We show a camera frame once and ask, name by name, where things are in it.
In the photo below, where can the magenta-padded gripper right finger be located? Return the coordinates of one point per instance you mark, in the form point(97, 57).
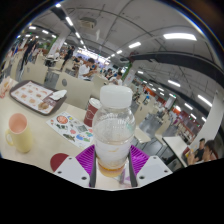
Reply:
point(153, 170)

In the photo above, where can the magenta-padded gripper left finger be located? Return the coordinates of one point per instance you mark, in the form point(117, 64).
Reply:
point(71, 170)

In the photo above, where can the clear bottle with white cap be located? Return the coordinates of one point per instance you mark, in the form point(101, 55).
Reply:
point(113, 133)

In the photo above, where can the flat round red coaster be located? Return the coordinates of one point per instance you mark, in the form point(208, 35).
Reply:
point(58, 160)

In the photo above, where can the white side table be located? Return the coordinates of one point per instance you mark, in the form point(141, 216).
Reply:
point(175, 146)

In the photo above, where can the printed paper flyer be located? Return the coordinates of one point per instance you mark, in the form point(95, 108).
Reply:
point(70, 128)

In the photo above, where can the person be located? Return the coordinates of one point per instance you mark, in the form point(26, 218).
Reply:
point(211, 150)
point(116, 80)
point(198, 153)
point(85, 70)
point(30, 50)
point(68, 56)

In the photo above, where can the red paper cup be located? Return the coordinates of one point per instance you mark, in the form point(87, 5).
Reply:
point(89, 111)

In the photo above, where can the pale yellow mug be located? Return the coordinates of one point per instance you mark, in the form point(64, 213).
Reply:
point(20, 133)

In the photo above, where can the white napkin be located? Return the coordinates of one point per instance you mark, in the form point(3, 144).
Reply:
point(58, 95)

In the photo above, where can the beige chair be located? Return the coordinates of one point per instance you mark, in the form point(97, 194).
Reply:
point(35, 72)
point(75, 88)

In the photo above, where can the dark food tray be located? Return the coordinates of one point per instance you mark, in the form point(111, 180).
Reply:
point(31, 96)

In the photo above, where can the crumpled food wrapper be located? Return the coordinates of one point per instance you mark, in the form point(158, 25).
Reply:
point(5, 87)

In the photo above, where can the ceiling lights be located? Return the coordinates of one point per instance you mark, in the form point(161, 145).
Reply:
point(180, 36)

